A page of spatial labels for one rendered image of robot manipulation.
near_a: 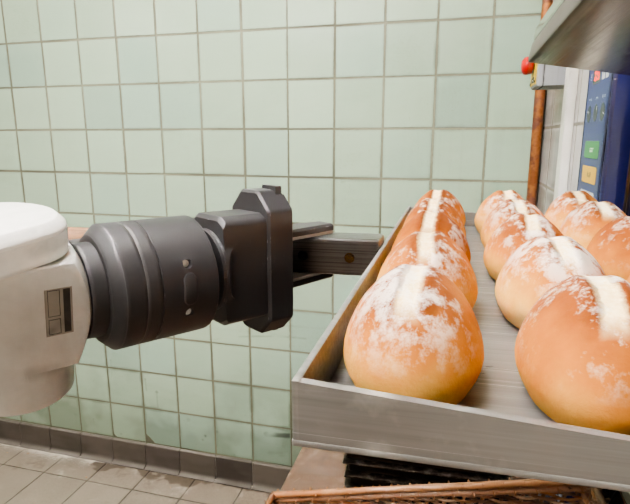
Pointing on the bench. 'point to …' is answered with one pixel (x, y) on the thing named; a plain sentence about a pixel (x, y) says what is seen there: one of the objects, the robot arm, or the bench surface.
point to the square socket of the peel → (336, 253)
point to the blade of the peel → (507, 462)
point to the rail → (547, 17)
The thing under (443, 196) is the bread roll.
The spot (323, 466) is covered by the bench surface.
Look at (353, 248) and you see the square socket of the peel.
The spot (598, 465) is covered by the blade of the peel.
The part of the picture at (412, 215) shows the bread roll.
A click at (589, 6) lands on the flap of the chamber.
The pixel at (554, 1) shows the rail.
